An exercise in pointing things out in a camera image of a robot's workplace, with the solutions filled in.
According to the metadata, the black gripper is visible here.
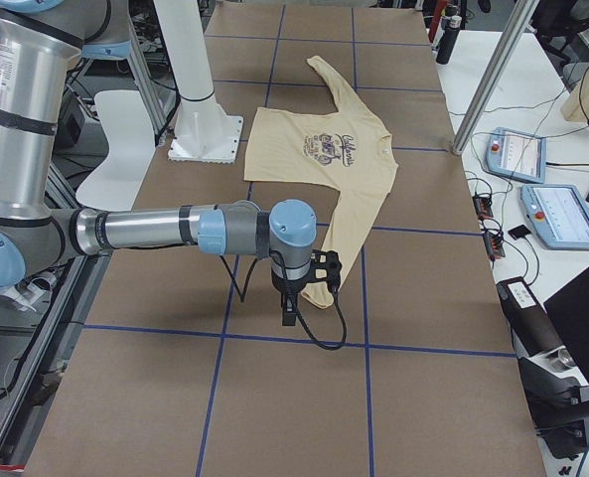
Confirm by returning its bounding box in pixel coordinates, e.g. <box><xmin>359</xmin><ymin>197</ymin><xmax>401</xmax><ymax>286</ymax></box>
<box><xmin>272</xmin><ymin>277</ymin><xmax>307</xmax><ymax>326</ymax></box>

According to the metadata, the aluminium frame post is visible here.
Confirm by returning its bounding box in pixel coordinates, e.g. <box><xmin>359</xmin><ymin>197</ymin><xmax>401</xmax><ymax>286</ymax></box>
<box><xmin>452</xmin><ymin>0</ymin><xmax>539</xmax><ymax>156</ymax></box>

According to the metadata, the white plastic chair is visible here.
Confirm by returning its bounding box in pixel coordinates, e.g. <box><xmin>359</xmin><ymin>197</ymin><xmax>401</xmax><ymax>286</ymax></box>
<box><xmin>75</xmin><ymin>89</ymin><xmax>157</xmax><ymax>212</ymax></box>

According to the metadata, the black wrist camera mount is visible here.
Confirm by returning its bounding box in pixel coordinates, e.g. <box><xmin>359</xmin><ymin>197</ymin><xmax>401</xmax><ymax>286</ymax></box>
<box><xmin>307</xmin><ymin>249</ymin><xmax>342</xmax><ymax>295</ymax></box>

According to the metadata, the black small device on table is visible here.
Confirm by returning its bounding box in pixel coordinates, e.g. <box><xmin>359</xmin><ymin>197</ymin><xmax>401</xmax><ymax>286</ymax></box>
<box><xmin>508</xmin><ymin>225</ymin><xmax>530</xmax><ymax>239</ymax></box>

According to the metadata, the far blue teach pendant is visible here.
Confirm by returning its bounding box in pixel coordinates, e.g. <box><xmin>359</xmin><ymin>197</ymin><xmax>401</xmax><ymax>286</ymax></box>
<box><xmin>485</xmin><ymin>127</ymin><xmax>547</xmax><ymax>184</ymax></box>

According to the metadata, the white pedestal column with base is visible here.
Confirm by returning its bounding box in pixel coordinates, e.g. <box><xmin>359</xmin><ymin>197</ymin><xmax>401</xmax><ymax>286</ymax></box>
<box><xmin>154</xmin><ymin>0</ymin><xmax>243</xmax><ymax>164</ymax></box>

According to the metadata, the yellow printed long-sleeve shirt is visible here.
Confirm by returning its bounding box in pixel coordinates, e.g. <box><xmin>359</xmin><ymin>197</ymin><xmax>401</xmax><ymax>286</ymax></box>
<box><xmin>243</xmin><ymin>55</ymin><xmax>400</xmax><ymax>309</ymax></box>

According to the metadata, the near blue teach pendant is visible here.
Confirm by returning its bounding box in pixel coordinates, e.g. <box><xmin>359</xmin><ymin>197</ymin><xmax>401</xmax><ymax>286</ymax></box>
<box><xmin>519</xmin><ymin>184</ymin><xmax>589</xmax><ymax>250</ymax></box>

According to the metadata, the black water bottle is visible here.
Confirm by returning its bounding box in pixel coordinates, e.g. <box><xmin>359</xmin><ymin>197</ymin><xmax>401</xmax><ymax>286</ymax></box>
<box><xmin>436</xmin><ymin>3</ymin><xmax>463</xmax><ymax>65</ymax></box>

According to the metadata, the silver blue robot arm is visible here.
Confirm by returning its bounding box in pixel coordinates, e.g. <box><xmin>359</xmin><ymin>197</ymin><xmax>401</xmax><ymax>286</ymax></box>
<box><xmin>0</xmin><ymin>1</ymin><xmax>320</xmax><ymax>325</ymax></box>

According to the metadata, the blue teach pendant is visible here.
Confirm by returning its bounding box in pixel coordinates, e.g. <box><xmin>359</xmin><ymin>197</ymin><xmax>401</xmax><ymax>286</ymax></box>
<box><xmin>485</xmin><ymin>127</ymin><xmax>547</xmax><ymax>184</ymax></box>
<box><xmin>519</xmin><ymin>184</ymin><xmax>589</xmax><ymax>250</ymax></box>

